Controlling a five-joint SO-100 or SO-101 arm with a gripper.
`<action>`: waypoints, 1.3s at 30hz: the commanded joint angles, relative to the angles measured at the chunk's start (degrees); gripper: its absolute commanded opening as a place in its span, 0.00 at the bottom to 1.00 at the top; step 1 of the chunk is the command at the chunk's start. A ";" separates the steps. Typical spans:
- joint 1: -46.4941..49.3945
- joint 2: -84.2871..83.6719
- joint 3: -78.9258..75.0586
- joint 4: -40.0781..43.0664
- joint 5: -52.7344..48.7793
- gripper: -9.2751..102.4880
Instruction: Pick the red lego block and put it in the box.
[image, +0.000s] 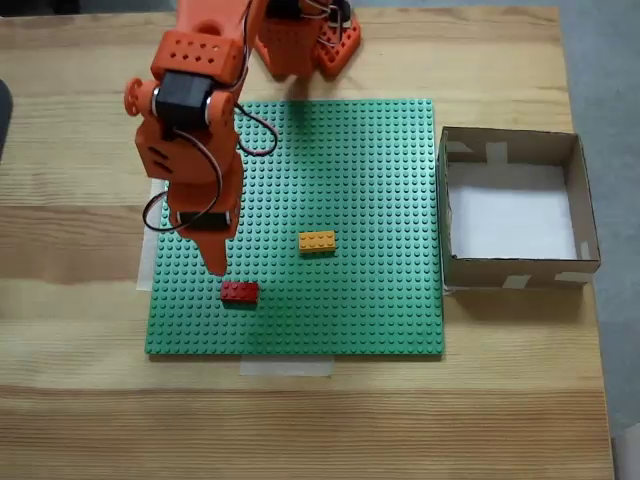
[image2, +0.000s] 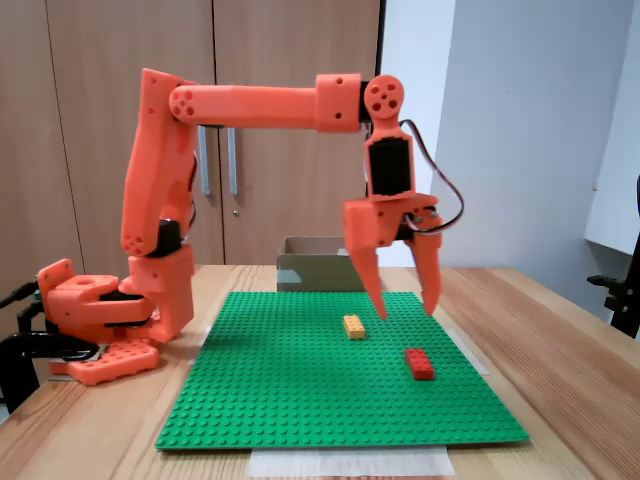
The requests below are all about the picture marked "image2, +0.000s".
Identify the metal cabinet handle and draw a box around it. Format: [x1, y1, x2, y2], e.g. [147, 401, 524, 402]
[226, 127, 240, 197]
[197, 124, 212, 197]

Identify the yellow lego block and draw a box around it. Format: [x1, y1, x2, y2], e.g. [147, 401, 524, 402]
[342, 314, 368, 342]

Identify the wide masking tape strip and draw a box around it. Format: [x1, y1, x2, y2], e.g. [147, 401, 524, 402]
[248, 446, 455, 479]

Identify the open cardboard box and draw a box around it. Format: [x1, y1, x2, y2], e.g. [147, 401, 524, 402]
[276, 235, 372, 294]

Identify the gripper servo cable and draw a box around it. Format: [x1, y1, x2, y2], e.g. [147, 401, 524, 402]
[402, 118, 466, 235]

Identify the red lego block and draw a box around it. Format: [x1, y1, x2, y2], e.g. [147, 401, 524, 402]
[404, 347, 437, 382]

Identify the black stand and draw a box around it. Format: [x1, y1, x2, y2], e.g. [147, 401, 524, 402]
[587, 173, 640, 341]

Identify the wooden cabinet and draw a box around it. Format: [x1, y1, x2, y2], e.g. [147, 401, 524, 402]
[0, 0, 387, 281]

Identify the black table clamp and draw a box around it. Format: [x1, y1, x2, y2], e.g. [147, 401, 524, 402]
[0, 280, 104, 415]

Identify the green lego baseplate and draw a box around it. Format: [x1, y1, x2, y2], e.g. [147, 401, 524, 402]
[154, 290, 531, 452]

